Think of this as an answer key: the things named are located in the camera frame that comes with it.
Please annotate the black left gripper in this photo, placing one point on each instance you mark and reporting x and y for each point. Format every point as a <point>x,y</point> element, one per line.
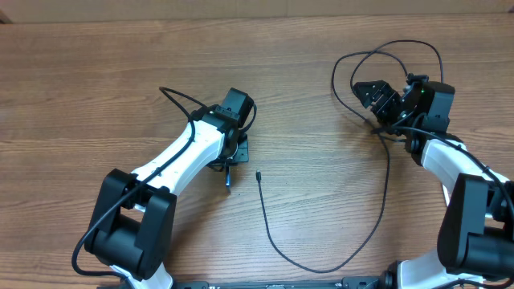
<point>242,154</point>

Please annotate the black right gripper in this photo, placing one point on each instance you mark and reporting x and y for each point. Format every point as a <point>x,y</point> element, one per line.
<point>389,99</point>

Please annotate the blue Samsung Galaxy smartphone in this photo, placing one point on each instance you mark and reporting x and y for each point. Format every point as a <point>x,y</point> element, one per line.
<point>227,179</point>

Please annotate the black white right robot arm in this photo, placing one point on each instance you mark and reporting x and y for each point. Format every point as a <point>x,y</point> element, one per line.
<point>475,240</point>

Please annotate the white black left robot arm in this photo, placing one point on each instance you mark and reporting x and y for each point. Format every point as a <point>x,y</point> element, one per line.
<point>132,221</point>

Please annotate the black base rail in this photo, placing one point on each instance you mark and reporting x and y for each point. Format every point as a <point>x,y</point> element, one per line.
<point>345,283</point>

